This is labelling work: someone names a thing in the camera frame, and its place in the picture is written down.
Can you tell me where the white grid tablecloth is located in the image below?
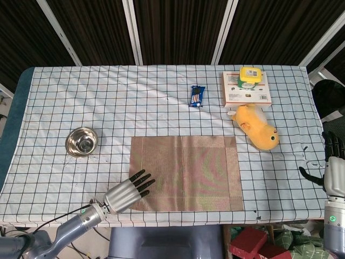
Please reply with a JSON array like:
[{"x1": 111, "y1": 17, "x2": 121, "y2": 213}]
[{"x1": 0, "y1": 64, "x2": 345, "y2": 227}]

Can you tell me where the green leaf-pattern fabric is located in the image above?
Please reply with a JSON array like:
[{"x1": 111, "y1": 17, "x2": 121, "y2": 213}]
[{"x1": 272, "y1": 223, "x2": 327, "y2": 259}]

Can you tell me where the black chair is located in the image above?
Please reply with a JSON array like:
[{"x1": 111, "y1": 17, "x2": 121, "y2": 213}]
[{"x1": 312, "y1": 79, "x2": 345, "y2": 135}]

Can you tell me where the brown woven placemat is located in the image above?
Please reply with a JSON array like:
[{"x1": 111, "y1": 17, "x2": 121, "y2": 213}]
[{"x1": 128, "y1": 135, "x2": 244, "y2": 213}]

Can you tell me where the white side shelf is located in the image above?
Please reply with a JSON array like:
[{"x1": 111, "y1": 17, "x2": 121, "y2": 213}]
[{"x1": 0, "y1": 83, "x2": 15, "y2": 119}]

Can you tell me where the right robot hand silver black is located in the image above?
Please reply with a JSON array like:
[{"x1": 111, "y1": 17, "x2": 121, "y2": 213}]
[{"x1": 299, "y1": 131, "x2": 345, "y2": 202}]

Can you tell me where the red box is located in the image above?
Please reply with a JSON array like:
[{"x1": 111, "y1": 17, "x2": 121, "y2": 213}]
[{"x1": 229, "y1": 226, "x2": 293, "y2": 259}]

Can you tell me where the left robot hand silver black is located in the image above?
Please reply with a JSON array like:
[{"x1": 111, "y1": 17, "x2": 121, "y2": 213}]
[{"x1": 103, "y1": 169, "x2": 156, "y2": 215}]

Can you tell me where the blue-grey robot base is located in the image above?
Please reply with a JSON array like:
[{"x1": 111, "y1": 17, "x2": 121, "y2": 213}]
[{"x1": 108, "y1": 225, "x2": 224, "y2": 259}]

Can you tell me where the stainless steel bowl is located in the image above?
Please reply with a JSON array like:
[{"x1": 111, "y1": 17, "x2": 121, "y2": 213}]
[{"x1": 65, "y1": 127, "x2": 98, "y2": 157}]

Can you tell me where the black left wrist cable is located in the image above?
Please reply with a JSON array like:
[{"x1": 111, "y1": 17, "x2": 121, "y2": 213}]
[{"x1": 34, "y1": 199, "x2": 105, "y2": 233}]

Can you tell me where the white and orange box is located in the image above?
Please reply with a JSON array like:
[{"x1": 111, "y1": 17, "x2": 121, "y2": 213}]
[{"x1": 222, "y1": 70, "x2": 272, "y2": 108}]

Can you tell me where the white partition foot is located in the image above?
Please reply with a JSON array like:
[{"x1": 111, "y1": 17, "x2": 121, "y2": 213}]
[{"x1": 308, "y1": 67, "x2": 337, "y2": 86}]

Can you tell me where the yellow plush toy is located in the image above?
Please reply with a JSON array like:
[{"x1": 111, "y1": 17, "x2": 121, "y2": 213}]
[{"x1": 226, "y1": 103, "x2": 280, "y2": 151}]

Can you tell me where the white partition post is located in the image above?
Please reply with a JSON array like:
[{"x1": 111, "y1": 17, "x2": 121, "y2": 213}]
[
  {"x1": 299, "y1": 0, "x2": 345, "y2": 68},
  {"x1": 40, "y1": 0, "x2": 82, "y2": 66},
  {"x1": 122, "y1": 0, "x2": 143, "y2": 65},
  {"x1": 211, "y1": 0, "x2": 239, "y2": 65}
]

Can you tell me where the blue cookie packet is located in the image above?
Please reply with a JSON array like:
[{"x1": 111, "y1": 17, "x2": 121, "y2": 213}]
[{"x1": 188, "y1": 85, "x2": 207, "y2": 109}]

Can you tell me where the green tub with yellow lid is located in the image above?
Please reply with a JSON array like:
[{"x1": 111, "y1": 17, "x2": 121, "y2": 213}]
[{"x1": 237, "y1": 66, "x2": 264, "y2": 90}]

